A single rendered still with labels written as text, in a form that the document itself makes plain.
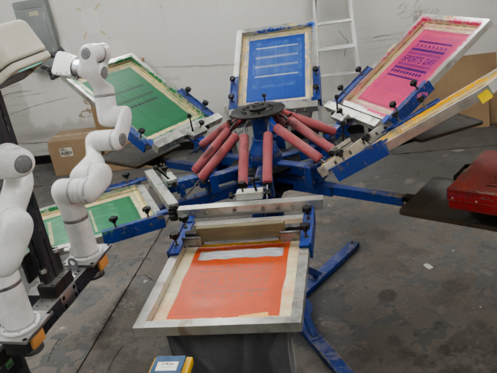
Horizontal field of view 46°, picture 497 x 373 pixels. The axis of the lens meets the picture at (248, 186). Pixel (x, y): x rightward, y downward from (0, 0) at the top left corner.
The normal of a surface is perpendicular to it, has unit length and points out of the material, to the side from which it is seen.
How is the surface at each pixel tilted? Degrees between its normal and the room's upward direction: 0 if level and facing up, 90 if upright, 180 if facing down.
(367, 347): 0
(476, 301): 0
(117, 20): 90
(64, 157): 90
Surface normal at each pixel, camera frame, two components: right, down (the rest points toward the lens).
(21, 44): 0.80, -0.44
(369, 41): -0.14, 0.40
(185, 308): -0.15, -0.91
